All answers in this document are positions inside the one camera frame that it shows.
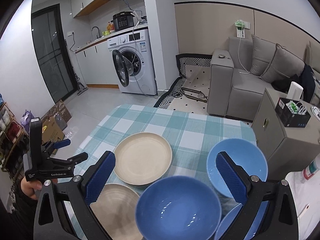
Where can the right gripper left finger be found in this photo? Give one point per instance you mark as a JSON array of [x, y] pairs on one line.
[[97, 175]]

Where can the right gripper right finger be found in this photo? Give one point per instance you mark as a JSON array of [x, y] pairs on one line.
[[234, 177]]

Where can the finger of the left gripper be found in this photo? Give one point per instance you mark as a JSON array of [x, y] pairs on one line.
[[60, 144], [71, 162]]

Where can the cream plate front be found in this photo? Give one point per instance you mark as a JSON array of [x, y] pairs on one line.
[[115, 210]]

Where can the cream plate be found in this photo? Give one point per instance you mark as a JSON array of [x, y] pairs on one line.
[[115, 210], [142, 158]]

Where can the large blue bowl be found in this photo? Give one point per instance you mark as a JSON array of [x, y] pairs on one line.
[[178, 207]]

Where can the white kitchen base cabinets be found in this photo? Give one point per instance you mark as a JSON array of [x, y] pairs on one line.
[[97, 67]]

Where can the person's left hand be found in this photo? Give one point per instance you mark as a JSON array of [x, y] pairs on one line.
[[29, 188]]

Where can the cardboard box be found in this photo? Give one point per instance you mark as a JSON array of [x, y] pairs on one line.
[[51, 131]]

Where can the purple bag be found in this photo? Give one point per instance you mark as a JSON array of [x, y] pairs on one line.
[[26, 118]]

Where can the grey bedside cabinet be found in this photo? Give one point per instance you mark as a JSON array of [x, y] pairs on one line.
[[286, 149]]

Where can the plastic water bottle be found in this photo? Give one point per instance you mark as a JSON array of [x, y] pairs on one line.
[[312, 168]]

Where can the grey sofa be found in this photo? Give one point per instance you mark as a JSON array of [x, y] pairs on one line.
[[234, 91]]

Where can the white washing machine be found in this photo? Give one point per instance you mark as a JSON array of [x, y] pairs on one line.
[[133, 63]]

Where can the white charger box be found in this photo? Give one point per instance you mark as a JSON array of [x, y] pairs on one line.
[[295, 91]]

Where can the black glass door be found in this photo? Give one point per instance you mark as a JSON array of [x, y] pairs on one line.
[[52, 53]]

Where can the grey cushion right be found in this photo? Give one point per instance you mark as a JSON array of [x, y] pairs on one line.
[[283, 65]]

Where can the grey cushion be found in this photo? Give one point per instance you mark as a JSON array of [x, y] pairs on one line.
[[283, 65], [262, 54]]

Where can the grey cushion left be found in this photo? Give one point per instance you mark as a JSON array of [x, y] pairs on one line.
[[262, 54]]

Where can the black pressure cooker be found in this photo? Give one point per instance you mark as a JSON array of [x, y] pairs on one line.
[[123, 20]]

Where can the white power strip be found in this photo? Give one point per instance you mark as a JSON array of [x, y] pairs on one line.
[[240, 28]]

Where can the black box with cables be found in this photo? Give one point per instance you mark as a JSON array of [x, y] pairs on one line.
[[292, 113]]

